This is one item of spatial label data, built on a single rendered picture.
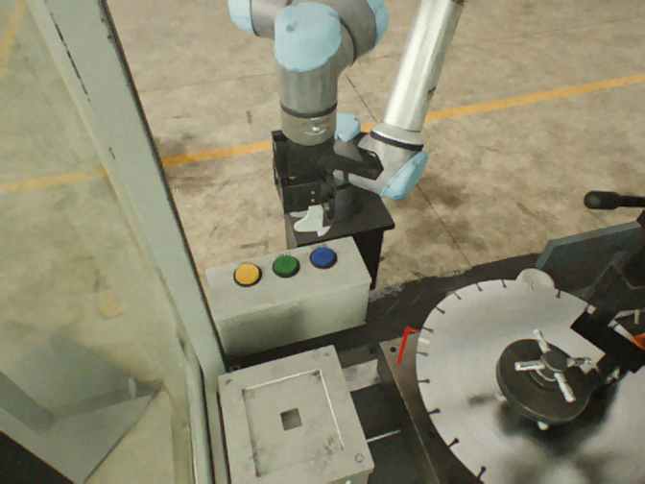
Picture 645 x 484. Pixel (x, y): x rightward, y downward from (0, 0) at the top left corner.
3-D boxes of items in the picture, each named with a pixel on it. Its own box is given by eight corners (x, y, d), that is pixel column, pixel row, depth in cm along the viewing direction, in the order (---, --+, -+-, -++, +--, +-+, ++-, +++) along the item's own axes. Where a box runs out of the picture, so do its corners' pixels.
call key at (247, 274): (239, 290, 80) (237, 283, 78) (235, 273, 82) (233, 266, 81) (261, 284, 80) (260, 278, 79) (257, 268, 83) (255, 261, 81)
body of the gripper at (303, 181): (274, 185, 73) (267, 121, 64) (325, 177, 74) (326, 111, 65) (284, 219, 68) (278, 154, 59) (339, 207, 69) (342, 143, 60)
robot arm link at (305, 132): (328, 84, 62) (346, 116, 57) (327, 113, 65) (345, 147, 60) (274, 91, 61) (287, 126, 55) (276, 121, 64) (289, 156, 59)
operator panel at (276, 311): (226, 361, 86) (212, 318, 75) (219, 312, 93) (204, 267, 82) (366, 324, 91) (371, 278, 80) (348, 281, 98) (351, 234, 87)
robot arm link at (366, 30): (323, -27, 64) (277, 1, 57) (397, -10, 60) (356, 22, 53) (323, 32, 69) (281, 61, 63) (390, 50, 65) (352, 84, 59)
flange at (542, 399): (513, 327, 68) (517, 319, 66) (595, 370, 63) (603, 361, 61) (485, 388, 61) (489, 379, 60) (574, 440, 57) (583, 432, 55)
